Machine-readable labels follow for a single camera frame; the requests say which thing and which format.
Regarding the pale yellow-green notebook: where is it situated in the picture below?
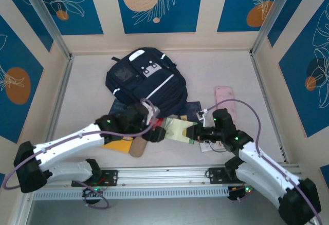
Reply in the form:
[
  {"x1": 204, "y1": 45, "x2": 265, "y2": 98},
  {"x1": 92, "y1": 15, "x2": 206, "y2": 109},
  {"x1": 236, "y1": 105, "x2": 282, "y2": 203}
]
[{"x1": 163, "y1": 118, "x2": 198, "y2": 144}]

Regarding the navy book with yellow label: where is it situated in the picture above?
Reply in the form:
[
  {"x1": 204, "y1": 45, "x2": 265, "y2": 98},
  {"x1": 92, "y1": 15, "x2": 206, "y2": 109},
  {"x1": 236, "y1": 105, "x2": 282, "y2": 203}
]
[{"x1": 182, "y1": 101, "x2": 203, "y2": 122}]

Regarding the small white red packet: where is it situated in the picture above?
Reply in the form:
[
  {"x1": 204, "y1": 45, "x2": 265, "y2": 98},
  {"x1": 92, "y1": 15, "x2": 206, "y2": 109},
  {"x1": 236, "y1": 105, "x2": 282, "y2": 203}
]
[{"x1": 199, "y1": 141, "x2": 224, "y2": 153}]

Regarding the brown cardboard tube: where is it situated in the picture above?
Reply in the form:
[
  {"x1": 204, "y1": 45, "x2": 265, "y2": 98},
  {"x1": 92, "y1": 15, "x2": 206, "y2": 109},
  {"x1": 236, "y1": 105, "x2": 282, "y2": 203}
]
[{"x1": 129, "y1": 137, "x2": 147, "y2": 158}]

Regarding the navy blue student backpack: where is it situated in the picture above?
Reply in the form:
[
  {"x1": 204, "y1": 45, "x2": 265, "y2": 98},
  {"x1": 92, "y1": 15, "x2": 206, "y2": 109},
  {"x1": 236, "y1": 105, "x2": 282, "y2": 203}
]
[{"x1": 105, "y1": 46, "x2": 188, "y2": 119}]

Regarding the black controller board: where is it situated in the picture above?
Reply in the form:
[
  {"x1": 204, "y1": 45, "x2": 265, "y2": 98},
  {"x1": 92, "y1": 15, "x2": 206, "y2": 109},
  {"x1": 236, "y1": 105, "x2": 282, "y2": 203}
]
[
  {"x1": 227, "y1": 185, "x2": 254, "y2": 201},
  {"x1": 82, "y1": 186, "x2": 104, "y2": 205}
]

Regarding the thin black wire loop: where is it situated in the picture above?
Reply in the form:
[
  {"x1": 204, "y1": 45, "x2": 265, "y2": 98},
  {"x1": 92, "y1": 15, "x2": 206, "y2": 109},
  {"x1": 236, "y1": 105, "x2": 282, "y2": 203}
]
[{"x1": 208, "y1": 142, "x2": 227, "y2": 154}]

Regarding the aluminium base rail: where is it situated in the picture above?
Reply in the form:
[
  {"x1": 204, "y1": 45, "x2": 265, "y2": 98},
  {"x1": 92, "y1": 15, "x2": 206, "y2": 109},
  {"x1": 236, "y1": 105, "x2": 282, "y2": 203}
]
[{"x1": 100, "y1": 163, "x2": 301, "y2": 189}]

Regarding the aluminium floor rail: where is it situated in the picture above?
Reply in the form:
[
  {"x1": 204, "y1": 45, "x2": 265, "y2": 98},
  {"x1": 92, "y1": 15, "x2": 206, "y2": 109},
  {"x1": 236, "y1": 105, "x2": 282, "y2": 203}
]
[
  {"x1": 249, "y1": 51, "x2": 290, "y2": 164},
  {"x1": 11, "y1": 55, "x2": 75, "y2": 225}
]

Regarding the grey slotted cable duct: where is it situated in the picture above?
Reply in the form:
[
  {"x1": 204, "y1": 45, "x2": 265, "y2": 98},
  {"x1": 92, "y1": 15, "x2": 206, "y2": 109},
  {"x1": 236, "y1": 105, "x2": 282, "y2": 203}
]
[{"x1": 32, "y1": 186, "x2": 229, "y2": 200}]

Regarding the aluminium frame post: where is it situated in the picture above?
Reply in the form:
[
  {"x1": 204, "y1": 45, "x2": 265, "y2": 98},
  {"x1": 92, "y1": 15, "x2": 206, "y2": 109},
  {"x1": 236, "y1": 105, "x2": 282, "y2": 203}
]
[
  {"x1": 19, "y1": 0, "x2": 72, "y2": 59},
  {"x1": 250, "y1": 0, "x2": 316, "y2": 56}
]

